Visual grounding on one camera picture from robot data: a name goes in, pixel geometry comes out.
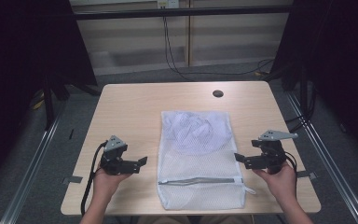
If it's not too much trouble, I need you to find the black horizontal bar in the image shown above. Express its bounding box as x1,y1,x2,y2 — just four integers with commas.
71,5,294,21

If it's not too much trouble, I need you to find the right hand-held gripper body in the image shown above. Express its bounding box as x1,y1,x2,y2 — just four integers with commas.
251,130,299,175

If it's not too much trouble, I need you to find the left hand-held gripper black cable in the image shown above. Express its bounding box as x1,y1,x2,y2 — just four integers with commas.
80,140,108,217

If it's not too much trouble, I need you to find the black wall cable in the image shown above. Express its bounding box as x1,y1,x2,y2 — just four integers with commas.
162,15,275,82

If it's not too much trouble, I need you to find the black curtain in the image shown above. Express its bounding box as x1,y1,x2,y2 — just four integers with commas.
0,0,98,189
271,0,358,164

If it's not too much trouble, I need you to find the white mesh laundry bag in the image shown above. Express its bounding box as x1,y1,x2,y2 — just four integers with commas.
157,110,257,211

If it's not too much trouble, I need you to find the white wall outlet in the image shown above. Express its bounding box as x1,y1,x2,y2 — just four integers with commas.
157,0,180,9

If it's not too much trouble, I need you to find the white garment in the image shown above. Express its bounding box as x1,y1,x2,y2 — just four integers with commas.
164,111,234,156

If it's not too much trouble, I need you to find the bundle of black floor cables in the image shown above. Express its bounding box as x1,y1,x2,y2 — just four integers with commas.
284,85,318,134

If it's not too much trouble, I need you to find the hand-held gripper black cable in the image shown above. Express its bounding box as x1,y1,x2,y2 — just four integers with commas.
80,140,108,217
283,151,298,189

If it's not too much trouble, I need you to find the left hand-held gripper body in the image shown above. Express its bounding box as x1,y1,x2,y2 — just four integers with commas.
100,135,129,175

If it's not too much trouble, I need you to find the black stand leg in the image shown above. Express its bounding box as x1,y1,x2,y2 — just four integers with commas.
42,73,56,131

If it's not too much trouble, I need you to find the grey tape piece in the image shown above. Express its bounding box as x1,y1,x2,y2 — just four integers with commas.
296,170,318,181
62,175,84,185

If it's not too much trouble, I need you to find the person's right hand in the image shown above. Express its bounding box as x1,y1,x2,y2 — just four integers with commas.
252,163,298,203

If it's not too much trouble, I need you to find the person's left hand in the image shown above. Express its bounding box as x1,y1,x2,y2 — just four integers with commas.
92,168,131,201

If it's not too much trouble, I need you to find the right hand-held gripper black cable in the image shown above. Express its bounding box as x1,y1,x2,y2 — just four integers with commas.
283,151,298,189

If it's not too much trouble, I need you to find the metal floor rail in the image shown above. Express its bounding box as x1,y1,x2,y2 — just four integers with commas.
0,106,63,224
284,91,358,224

